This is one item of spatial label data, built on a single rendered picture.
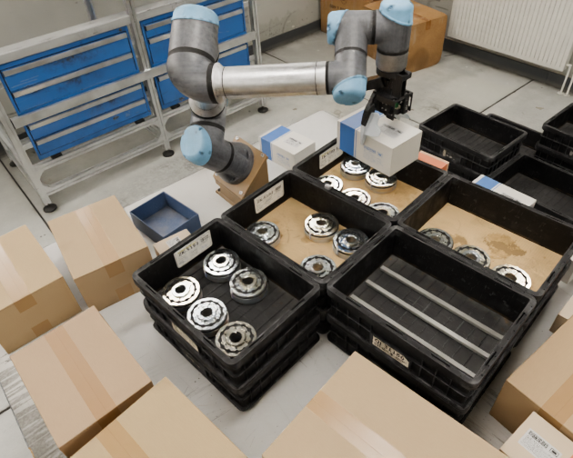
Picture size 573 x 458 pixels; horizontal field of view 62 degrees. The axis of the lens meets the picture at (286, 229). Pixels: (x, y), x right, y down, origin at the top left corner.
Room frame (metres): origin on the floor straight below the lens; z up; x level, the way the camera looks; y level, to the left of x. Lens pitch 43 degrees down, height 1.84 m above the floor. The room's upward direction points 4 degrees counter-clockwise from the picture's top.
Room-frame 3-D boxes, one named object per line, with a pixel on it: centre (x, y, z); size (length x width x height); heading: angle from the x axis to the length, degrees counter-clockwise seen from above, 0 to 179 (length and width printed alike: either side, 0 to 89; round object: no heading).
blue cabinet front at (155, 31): (3.05, 0.45, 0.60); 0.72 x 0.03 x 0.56; 127
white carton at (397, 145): (1.13, -0.27, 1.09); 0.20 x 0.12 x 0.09; 37
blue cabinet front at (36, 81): (2.56, 1.09, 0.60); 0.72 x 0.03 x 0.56; 127
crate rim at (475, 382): (0.71, -0.33, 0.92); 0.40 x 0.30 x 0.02; 43
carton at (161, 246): (1.07, 0.34, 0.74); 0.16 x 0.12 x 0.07; 32
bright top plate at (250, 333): (0.67, 0.14, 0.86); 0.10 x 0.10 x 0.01
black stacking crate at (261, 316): (0.80, 0.17, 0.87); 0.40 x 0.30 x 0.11; 43
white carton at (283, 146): (1.64, -0.03, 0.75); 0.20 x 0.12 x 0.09; 42
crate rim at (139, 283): (0.80, 0.17, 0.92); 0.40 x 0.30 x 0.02; 43
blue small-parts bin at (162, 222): (1.27, 0.42, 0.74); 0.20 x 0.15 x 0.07; 44
